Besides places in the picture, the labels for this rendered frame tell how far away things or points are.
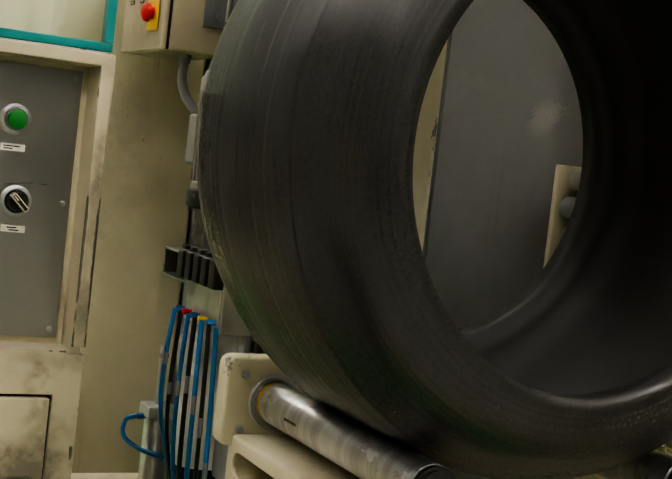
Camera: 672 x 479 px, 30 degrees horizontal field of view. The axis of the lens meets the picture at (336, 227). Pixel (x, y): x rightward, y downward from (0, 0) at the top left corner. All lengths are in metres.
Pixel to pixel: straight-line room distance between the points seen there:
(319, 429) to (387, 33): 0.42
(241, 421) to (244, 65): 0.43
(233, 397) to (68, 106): 0.46
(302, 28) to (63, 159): 0.63
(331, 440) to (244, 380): 0.19
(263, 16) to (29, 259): 0.60
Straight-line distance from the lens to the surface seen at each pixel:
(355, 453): 1.17
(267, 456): 1.30
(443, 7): 1.03
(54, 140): 1.60
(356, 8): 1.02
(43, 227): 1.61
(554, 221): 1.71
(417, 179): 1.45
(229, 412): 1.37
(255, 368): 1.37
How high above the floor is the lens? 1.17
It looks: 3 degrees down
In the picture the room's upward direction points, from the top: 7 degrees clockwise
